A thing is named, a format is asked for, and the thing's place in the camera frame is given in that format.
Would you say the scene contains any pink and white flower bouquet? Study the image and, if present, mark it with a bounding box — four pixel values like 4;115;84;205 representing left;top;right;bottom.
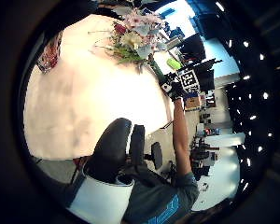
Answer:
88;8;170;82

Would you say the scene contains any black monitor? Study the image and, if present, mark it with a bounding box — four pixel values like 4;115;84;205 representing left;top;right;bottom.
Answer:
189;58;223;93

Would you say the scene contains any brown cardboard box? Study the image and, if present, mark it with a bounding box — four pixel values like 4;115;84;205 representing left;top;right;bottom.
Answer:
184;96;202;110

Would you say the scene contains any black office chair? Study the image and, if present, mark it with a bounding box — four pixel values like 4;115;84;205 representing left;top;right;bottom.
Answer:
129;124;164;175

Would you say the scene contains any the person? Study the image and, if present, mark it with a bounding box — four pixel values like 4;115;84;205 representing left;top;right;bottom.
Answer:
120;162;201;224

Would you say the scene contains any white background table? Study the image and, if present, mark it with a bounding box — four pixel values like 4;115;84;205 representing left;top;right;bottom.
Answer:
204;133;246;147

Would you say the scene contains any green object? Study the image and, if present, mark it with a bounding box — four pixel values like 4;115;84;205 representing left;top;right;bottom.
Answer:
166;57;183;71

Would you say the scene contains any white cube with black markers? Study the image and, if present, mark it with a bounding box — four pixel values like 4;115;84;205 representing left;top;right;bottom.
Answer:
176;68;201;94

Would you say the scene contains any row of ceiling lamps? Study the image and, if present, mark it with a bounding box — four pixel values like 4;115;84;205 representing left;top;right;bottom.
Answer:
214;1;273;191

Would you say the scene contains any black high-backed chair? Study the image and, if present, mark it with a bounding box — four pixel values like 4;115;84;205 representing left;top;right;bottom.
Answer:
179;33;207;63

